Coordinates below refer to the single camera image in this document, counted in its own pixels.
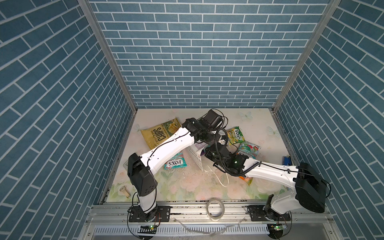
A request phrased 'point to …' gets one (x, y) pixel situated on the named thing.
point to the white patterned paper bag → (197, 150)
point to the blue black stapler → (286, 161)
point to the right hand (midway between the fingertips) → (201, 148)
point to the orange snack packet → (248, 180)
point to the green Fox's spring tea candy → (235, 136)
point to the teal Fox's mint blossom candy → (249, 149)
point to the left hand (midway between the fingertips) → (215, 139)
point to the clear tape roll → (222, 206)
